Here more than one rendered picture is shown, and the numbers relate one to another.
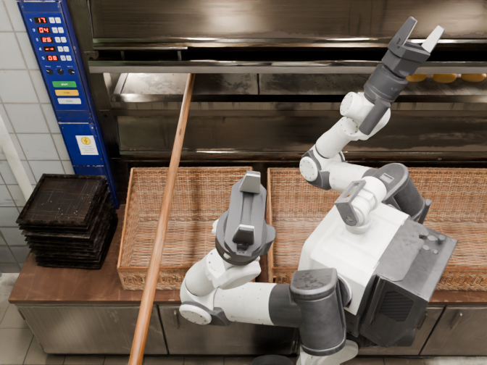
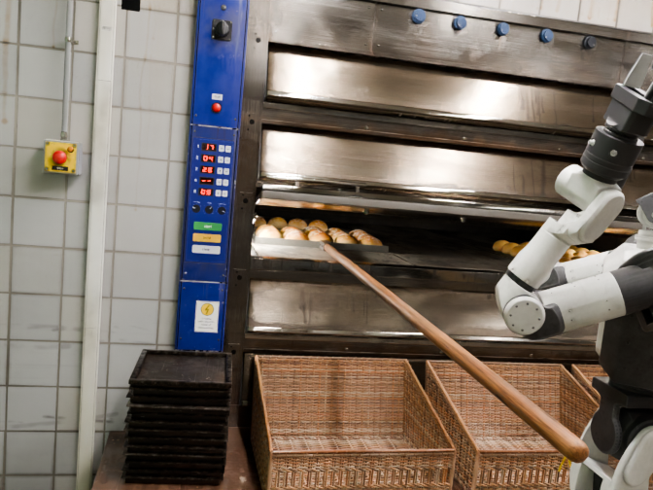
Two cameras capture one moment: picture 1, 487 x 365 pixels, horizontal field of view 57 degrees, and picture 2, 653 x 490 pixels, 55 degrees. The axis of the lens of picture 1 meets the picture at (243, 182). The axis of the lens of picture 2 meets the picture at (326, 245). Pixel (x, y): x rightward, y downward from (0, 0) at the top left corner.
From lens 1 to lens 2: 114 cm
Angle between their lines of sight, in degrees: 37
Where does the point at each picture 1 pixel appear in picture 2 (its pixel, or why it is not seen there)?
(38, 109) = (157, 263)
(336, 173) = (573, 264)
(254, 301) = (595, 282)
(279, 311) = (632, 279)
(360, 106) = not seen: hidden behind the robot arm
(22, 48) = (169, 182)
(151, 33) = (322, 174)
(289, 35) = (460, 189)
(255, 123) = (412, 299)
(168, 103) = (320, 263)
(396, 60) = not seen: hidden behind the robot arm
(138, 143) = (270, 318)
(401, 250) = not seen: outside the picture
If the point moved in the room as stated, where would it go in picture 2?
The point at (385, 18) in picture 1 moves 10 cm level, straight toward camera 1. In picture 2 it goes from (545, 182) to (553, 182)
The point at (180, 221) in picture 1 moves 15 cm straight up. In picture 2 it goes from (312, 439) to (316, 397)
